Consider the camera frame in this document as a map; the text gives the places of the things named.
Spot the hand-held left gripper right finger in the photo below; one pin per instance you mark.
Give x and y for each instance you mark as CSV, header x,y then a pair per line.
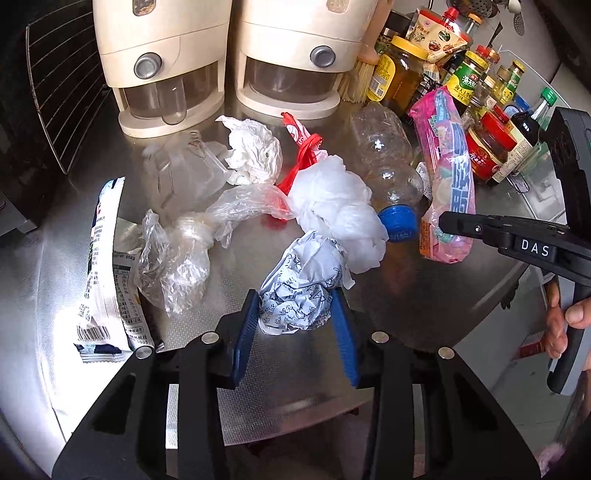
x,y
345,334

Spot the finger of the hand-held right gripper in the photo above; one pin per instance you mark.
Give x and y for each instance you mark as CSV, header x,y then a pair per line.
x,y
466,227

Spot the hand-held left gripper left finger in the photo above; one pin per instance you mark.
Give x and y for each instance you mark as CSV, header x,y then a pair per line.
x,y
244,334

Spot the printed paper ball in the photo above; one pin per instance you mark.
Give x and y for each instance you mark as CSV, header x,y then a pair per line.
x,y
300,281

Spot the white plastic bag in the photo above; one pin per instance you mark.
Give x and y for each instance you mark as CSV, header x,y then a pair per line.
x,y
328,198

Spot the person's right hand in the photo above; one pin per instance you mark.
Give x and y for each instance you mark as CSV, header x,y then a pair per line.
x,y
579,316

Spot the clear plastic condiment rack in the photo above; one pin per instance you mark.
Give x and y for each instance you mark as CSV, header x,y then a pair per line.
x,y
540,190

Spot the pink snack packet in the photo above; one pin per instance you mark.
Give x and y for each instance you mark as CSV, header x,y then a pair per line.
x,y
445,180

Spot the dark soy sauce bottle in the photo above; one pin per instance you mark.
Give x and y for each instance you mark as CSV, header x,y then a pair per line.
x,y
526,131

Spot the red chili sauce jar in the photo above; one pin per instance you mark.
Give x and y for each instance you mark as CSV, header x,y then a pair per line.
x,y
485,152

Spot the crumpled clear plastic bag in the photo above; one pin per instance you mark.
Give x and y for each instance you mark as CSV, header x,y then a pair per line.
x,y
175,263

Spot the clear bottle with blue cap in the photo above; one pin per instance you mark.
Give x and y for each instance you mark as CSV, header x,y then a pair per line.
x,y
383,152

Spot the small red box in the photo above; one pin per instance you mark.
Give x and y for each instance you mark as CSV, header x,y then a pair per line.
x,y
533,346

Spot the green label bottle yellow cap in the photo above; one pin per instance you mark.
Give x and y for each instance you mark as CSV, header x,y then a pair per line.
x,y
464,78

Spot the red cap sauce bottle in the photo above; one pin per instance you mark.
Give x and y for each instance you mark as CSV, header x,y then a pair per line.
x,y
487,56

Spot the white printed snack wrapper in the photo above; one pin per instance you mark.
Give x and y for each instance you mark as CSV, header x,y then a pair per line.
x,y
104,258

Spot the honey jar with yellow lid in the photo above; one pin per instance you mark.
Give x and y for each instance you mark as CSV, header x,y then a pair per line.
x,y
397,78

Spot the bamboo pot brush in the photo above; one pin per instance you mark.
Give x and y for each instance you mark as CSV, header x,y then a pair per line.
x,y
358,85

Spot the red plastic wrapper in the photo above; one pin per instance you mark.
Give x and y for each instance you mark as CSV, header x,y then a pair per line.
x,y
302,154

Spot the crumpled white tissue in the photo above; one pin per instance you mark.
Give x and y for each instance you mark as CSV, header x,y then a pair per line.
x,y
251,147

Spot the orange seasoning pouch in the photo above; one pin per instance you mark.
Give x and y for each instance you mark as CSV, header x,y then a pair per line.
x,y
438,41

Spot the metal skimmer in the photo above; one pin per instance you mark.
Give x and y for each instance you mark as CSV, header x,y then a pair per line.
x,y
471,8

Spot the pink fleece pants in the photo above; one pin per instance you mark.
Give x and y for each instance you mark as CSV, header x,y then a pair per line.
x,y
554,454

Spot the cream dispenser appliance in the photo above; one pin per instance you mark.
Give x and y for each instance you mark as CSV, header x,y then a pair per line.
x,y
157,37
286,27

